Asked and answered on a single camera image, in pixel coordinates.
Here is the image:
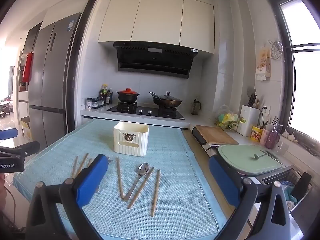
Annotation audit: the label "stainless steel spoon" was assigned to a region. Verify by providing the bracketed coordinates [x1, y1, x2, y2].
[123, 163, 150, 202]

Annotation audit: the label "green cutting board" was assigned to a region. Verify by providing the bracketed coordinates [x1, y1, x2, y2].
[217, 145, 282, 176]

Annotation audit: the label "wooden cutting board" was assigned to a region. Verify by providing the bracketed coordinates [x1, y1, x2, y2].
[193, 125, 238, 146]

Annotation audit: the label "yellow printed cup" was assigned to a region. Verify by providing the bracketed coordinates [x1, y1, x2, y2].
[250, 126, 263, 142]

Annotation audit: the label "yellow green plastic bag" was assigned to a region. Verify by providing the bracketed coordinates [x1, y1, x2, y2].
[215, 105, 239, 131]

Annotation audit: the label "purple soap bottle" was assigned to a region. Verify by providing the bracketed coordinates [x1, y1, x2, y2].
[265, 126, 279, 150]

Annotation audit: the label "red hanging item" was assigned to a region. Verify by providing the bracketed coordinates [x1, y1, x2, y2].
[22, 53, 33, 83]

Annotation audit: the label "light blue woven table mat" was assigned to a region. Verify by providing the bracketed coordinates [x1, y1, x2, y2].
[13, 119, 227, 239]

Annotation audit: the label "white knife block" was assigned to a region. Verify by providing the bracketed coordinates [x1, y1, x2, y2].
[236, 105, 260, 137]

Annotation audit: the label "cream ribbed utensil holder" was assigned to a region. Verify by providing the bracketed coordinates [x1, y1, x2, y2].
[113, 121, 150, 157]

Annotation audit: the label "black spice rack containers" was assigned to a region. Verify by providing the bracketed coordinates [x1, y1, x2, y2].
[92, 97, 105, 109]

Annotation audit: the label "dark glass kettle jar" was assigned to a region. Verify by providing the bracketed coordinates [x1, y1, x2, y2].
[191, 99, 202, 115]

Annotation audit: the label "sauce bottles group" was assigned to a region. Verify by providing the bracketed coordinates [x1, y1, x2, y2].
[100, 84, 113, 105]

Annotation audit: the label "grey double door refrigerator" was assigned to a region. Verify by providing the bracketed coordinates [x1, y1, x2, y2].
[28, 12, 81, 150]

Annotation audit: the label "dark wok with glass lid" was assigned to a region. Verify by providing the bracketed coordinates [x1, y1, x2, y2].
[149, 92, 182, 108]

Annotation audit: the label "black gas stove top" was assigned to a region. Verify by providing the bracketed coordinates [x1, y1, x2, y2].
[107, 102, 184, 120]

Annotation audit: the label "black pot with red lid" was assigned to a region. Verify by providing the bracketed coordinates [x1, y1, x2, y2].
[117, 88, 139, 103]

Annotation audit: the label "hanging printed paper bag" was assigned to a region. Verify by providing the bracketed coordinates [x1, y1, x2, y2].
[255, 47, 271, 81]

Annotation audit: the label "black range hood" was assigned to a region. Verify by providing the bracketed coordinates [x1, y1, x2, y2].
[113, 41, 198, 79]

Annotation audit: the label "wire rack on wall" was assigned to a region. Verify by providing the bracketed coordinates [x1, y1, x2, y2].
[268, 40, 285, 62]

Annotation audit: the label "white upper wall cabinets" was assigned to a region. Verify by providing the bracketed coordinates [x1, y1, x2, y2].
[98, 0, 214, 53]

